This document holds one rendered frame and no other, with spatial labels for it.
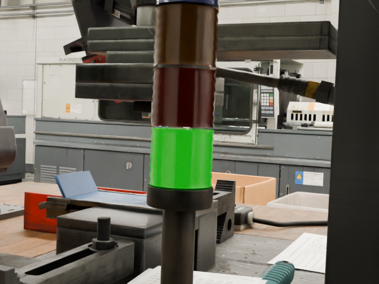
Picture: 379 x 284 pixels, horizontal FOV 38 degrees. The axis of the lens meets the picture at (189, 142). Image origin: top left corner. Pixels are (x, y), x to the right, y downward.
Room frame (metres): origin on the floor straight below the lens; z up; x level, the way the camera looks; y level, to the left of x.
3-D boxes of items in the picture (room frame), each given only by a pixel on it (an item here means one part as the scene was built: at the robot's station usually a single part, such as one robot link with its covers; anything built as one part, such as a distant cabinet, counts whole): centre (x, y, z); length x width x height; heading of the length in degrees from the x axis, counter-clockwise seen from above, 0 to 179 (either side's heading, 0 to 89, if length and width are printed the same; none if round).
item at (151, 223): (0.61, 0.05, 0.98); 0.20 x 0.10 x 0.01; 157
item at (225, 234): (0.84, -0.05, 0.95); 0.06 x 0.03 x 0.09; 157
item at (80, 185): (0.64, 0.07, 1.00); 0.15 x 0.07 x 0.03; 67
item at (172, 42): (0.33, 0.00, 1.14); 0.04 x 0.04 x 0.03
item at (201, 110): (0.33, 0.00, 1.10); 0.04 x 0.04 x 0.03
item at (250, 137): (5.36, -0.30, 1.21); 0.86 x 0.10 x 0.79; 64
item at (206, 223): (0.61, 0.05, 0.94); 0.20 x 0.10 x 0.07; 157
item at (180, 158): (0.33, 0.00, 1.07); 0.04 x 0.04 x 0.03
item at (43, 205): (0.63, 0.14, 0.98); 0.07 x 0.02 x 0.01; 67
